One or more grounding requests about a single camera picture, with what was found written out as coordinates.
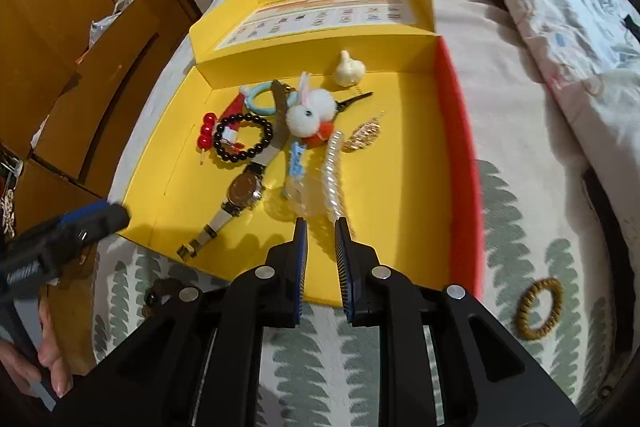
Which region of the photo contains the white plastic bag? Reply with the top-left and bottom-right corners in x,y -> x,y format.
88,0 -> 134,49

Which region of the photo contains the light blue bracelet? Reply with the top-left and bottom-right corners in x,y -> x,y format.
243,80 -> 300,116

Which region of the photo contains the brown rudraksha bead bracelet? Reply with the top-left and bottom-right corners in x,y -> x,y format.
141,276 -> 189,320

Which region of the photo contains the person left hand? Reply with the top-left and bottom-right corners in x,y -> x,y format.
1,297 -> 73,398

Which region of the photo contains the white garlic hair clip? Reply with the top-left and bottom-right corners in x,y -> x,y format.
334,50 -> 367,88

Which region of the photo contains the red santa hat hair clip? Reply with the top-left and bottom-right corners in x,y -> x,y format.
218,84 -> 253,152

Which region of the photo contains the black bead bracelet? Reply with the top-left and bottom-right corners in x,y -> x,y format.
212,111 -> 275,165

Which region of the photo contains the brown coil hair tie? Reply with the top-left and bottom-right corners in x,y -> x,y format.
515,276 -> 565,342

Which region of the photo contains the clear pearl claw clip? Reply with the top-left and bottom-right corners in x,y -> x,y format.
286,130 -> 347,225

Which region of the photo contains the blue hair clip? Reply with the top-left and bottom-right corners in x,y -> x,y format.
283,139 -> 306,198

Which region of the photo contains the grey strap wristwatch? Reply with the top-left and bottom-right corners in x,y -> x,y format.
177,80 -> 291,260

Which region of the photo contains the white bunny pompom hair clip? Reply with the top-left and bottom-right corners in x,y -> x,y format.
285,72 -> 337,148

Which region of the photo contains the yellow cardboard box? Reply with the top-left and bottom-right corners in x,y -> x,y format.
124,0 -> 484,306

